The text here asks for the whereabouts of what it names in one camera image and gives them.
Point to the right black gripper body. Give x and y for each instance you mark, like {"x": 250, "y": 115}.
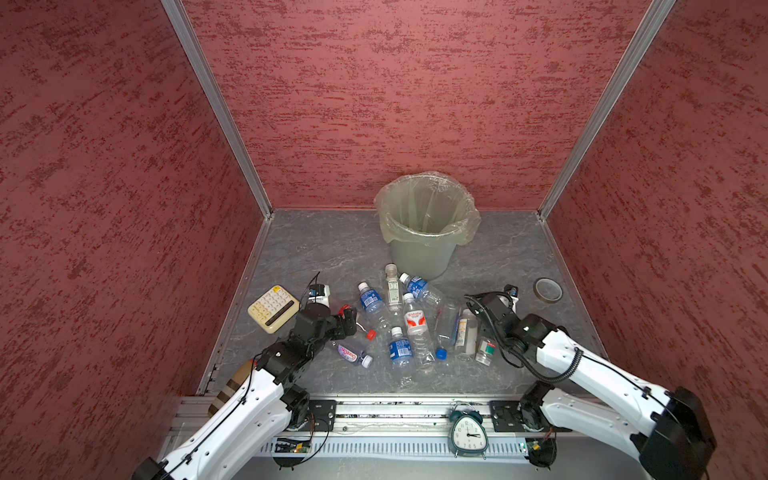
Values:
{"x": 490, "y": 333}

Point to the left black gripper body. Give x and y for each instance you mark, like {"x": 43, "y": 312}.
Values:
{"x": 331, "y": 333}

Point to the purple label clear bottle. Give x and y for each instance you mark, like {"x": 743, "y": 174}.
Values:
{"x": 353, "y": 353}

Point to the clear bottle green label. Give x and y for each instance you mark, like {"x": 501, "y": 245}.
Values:
{"x": 485, "y": 351}

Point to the yellow label white bottle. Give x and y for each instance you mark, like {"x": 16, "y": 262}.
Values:
{"x": 466, "y": 334}

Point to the blue label bottle front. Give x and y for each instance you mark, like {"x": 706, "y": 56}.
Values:
{"x": 401, "y": 355}

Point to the red white label water bottle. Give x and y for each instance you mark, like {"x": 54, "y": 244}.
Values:
{"x": 418, "y": 332}

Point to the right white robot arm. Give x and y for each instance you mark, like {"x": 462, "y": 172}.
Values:
{"x": 666, "y": 431}

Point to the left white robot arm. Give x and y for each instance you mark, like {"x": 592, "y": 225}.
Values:
{"x": 267, "y": 403}

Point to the translucent green bin liner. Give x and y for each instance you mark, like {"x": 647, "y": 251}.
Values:
{"x": 428, "y": 208}

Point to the blue label bottle upper left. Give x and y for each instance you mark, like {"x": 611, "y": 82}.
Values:
{"x": 373, "y": 305}

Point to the tape roll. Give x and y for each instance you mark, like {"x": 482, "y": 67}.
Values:
{"x": 548, "y": 290}

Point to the beige calculator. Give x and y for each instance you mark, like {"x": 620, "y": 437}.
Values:
{"x": 273, "y": 309}

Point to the clear bottle blue cap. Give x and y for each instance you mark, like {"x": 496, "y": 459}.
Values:
{"x": 445, "y": 329}

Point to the green label square bottle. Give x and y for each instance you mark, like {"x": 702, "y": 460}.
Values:
{"x": 393, "y": 288}

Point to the Pocari blue label bottle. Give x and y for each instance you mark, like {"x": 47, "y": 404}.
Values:
{"x": 422, "y": 290}

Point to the striped brown cylinder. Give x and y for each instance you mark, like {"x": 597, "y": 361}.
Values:
{"x": 236, "y": 381}

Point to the green alarm clock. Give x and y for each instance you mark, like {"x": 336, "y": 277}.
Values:
{"x": 467, "y": 435}

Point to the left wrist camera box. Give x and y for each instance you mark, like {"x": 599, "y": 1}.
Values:
{"x": 319, "y": 294}

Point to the aluminium front rail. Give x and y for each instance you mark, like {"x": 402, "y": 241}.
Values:
{"x": 422, "y": 415}

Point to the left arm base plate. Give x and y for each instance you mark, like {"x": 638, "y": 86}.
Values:
{"x": 323, "y": 415}

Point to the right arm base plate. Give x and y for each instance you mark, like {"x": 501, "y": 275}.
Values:
{"x": 510, "y": 417}

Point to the left circuit board with cables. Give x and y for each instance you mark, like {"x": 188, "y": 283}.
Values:
{"x": 291, "y": 452}

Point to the circuit board with cables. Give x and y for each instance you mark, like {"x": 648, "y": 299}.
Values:
{"x": 542, "y": 452}
{"x": 291, "y": 452}

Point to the right circuit board with cables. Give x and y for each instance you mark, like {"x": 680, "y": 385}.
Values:
{"x": 542, "y": 452}

